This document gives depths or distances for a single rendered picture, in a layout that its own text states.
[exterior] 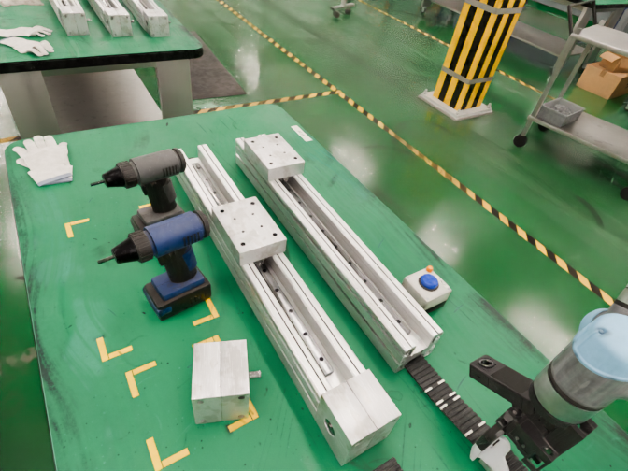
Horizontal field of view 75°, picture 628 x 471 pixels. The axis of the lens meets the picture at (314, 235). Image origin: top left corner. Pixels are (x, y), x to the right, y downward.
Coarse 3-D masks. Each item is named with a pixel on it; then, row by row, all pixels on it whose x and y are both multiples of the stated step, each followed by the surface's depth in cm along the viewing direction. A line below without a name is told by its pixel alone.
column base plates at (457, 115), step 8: (424, 96) 375; (432, 96) 374; (432, 104) 369; (440, 104) 364; (448, 112) 358; (456, 112) 352; (464, 112) 358; (472, 112) 360; (480, 112) 366; (488, 112) 370; (456, 120) 351
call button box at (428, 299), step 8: (416, 272) 95; (424, 272) 95; (432, 272) 96; (408, 280) 93; (416, 280) 93; (440, 280) 94; (408, 288) 93; (416, 288) 91; (424, 288) 91; (440, 288) 92; (448, 288) 92; (416, 296) 91; (424, 296) 90; (432, 296) 90; (440, 296) 91; (448, 296) 93; (424, 304) 90; (432, 304) 91; (440, 304) 94
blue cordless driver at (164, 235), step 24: (192, 216) 76; (144, 240) 71; (168, 240) 73; (192, 240) 76; (168, 264) 78; (192, 264) 82; (144, 288) 84; (168, 288) 82; (192, 288) 84; (168, 312) 83
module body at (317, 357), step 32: (192, 160) 119; (192, 192) 107; (224, 192) 107; (224, 256) 96; (256, 288) 82; (288, 288) 86; (288, 320) 78; (320, 320) 79; (288, 352) 75; (320, 352) 77; (352, 352) 74; (320, 384) 69
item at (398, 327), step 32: (288, 192) 107; (288, 224) 107; (320, 224) 103; (320, 256) 96; (352, 256) 97; (352, 288) 87; (384, 288) 89; (384, 320) 81; (416, 320) 83; (384, 352) 83; (416, 352) 81
